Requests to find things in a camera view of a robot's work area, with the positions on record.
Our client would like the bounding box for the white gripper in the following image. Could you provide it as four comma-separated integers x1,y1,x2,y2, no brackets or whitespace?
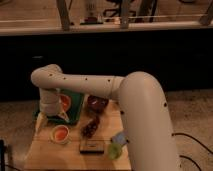
35,88,70,131

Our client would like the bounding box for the red yellow apple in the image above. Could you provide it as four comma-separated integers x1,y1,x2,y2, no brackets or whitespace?
54,129,67,141

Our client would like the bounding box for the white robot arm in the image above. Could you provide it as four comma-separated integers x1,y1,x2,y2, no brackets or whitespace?
31,64,182,171

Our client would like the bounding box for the green plastic cup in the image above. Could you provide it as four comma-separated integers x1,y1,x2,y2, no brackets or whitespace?
108,143,122,160

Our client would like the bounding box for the orange fruit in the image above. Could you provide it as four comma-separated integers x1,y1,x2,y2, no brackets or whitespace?
60,94,71,112

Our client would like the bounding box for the green tray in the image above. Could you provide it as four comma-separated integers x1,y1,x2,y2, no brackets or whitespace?
33,89,84,125

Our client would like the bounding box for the dark grape bunch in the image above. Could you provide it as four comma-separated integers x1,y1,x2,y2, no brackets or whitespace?
81,117,100,139

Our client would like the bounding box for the small dark flat box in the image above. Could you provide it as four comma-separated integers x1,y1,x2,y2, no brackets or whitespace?
79,140,104,154

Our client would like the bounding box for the dark red bowl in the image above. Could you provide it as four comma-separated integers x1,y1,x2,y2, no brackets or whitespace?
87,95,109,113

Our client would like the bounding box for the light blue object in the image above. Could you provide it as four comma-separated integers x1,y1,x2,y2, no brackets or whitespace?
111,131,127,145

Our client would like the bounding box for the black office chair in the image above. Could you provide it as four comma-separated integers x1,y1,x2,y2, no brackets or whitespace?
102,0,137,18

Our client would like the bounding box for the black cable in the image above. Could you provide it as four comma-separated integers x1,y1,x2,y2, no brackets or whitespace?
171,132,213,171

